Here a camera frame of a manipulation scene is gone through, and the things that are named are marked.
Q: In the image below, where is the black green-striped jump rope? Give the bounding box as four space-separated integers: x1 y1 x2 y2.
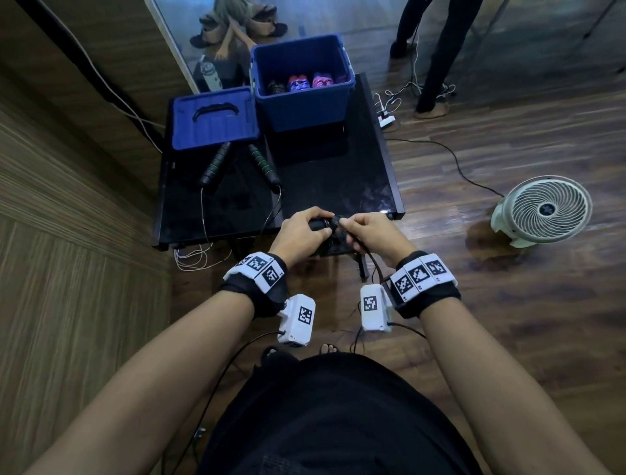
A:
198 142 284 245

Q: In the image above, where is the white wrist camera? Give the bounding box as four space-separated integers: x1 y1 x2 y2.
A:
277 293 317 348
359 283 395 333

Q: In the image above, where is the person's left forearm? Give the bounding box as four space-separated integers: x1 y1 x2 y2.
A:
24 291 255 475

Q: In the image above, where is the black camera cable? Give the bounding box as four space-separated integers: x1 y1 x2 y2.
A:
168 330 286 475
350 320 427 353

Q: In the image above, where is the person's right hand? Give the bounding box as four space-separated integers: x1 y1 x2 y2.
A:
338 211 419 269

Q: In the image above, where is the blue bin lid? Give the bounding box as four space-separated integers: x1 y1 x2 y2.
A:
171 86 261 151

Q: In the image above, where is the black wristband with marker tags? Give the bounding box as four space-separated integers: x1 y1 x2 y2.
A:
218 251 290 319
383 251 462 320

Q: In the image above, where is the thin white hanging cable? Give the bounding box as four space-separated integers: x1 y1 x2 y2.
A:
372 29 456 129

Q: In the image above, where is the black floor cable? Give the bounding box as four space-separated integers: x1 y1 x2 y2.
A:
386 138 505 198

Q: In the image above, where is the black glossy low table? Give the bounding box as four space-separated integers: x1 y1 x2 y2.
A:
151 73 406 251

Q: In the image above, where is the white water bottle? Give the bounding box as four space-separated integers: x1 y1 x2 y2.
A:
199 55 224 93

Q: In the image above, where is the blue plastic bin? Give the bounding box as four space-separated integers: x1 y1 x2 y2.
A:
250 33 357 133

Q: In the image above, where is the person's left foot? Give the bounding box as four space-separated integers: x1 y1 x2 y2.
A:
260 345 299 365

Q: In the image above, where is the white cable coil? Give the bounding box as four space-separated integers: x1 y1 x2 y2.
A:
174 242 233 271

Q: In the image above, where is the white wall cable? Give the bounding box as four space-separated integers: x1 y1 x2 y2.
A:
37 0 166 155

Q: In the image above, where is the person's left hand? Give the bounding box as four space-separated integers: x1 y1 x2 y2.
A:
269 206 336 269

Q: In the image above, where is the person's right forearm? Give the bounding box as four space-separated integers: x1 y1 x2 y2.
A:
420 296 612 475

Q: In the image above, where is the white floor fan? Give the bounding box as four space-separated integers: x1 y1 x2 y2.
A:
490 175 593 249

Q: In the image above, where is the person's black clothing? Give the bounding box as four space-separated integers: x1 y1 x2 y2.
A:
195 352 485 475

